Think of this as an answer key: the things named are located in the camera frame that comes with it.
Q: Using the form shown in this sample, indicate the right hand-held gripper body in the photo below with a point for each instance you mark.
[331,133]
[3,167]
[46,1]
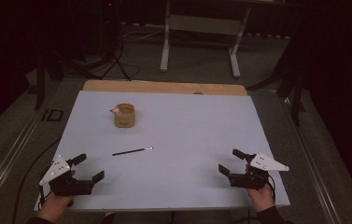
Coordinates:
[251,179]

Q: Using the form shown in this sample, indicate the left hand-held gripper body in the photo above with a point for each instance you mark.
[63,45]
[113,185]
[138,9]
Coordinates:
[67,186]

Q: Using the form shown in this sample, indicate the black pen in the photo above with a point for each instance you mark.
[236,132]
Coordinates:
[132,151]

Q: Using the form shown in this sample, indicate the wooden pen holder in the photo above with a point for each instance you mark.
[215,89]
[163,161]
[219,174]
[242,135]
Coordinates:
[124,117]

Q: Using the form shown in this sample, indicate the person's right hand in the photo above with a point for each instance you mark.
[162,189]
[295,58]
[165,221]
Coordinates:
[262,199]

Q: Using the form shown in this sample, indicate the person's left hand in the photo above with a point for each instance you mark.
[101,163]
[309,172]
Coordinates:
[53,207]

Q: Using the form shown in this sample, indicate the black floor plate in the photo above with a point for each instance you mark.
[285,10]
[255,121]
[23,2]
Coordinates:
[52,115]

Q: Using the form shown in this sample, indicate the white table mat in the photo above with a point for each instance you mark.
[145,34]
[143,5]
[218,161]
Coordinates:
[176,130]

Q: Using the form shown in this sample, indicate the black metal stand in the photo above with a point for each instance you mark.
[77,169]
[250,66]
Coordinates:
[296,93]
[40,84]

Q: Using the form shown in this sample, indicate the wooden table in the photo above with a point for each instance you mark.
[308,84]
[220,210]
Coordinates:
[164,87]

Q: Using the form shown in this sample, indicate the black tripod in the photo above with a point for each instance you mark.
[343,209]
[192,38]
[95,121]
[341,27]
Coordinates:
[113,46]

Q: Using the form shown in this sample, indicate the white metal stand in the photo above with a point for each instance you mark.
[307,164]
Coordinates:
[204,25]

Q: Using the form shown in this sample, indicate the metal floor rail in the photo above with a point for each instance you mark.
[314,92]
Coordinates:
[313,168]
[5,165]

